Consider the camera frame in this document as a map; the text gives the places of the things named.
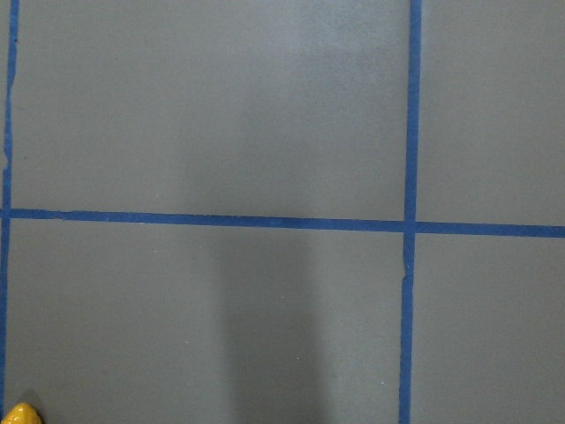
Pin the yellow corn cob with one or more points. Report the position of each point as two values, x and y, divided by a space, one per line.
22 413

